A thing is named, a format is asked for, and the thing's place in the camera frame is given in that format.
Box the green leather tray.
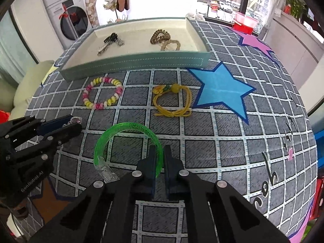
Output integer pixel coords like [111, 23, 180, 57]
[59, 17, 211, 81]

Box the green plastic bangle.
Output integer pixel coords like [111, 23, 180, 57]
[94, 122, 164, 183]

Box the brown braided bracelet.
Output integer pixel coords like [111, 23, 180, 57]
[159, 39, 181, 51]

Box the white low cabinet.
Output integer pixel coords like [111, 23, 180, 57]
[262, 11, 324, 92]

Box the pink yellow bead bracelet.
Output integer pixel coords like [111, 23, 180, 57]
[82, 77, 124, 110]

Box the patterned wrapping paper roll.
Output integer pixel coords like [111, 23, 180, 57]
[85, 0, 100, 27]

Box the pale green sofa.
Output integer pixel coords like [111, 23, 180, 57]
[10, 60, 55, 118]

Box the brown spiral hair tie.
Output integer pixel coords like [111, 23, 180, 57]
[150, 29, 171, 45]

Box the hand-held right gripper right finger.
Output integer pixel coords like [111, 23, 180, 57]
[163, 144, 290, 243]

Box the black claw hair clip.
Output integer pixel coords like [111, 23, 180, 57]
[103, 32, 119, 45]

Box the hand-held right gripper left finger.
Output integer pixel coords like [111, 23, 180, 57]
[30, 145, 157, 243]

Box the metal shoe rack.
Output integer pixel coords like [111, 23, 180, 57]
[102, 0, 131, 23]

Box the white washing machine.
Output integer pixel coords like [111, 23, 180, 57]
[46, 0, 94, 47]

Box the silver hair clip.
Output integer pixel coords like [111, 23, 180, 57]
[97, 43, 112, 56]

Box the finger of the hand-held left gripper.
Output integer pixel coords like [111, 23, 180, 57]
[0, 115, 74, 142]
[14, 123, 83, 160]

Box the red mop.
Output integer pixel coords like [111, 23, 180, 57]
[59, 5, 79, 38]

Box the potted green plant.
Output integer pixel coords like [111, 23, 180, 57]
[282, 0, 307, 21]

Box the pink basin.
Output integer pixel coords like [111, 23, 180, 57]
[233, 11, 262, 26]

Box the yellow cord bracelet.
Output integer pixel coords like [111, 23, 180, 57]
[152, 83, 193, 118]

